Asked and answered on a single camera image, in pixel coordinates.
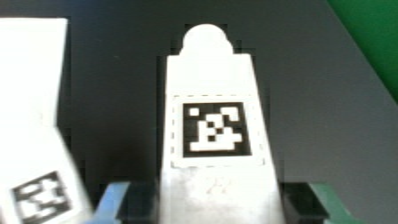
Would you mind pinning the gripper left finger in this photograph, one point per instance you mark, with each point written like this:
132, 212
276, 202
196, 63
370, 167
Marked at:
110, 203

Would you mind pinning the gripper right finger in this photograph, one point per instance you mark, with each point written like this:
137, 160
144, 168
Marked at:
334, 213

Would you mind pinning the white table leg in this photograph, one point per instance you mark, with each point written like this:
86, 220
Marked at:
43, 198
219, 187

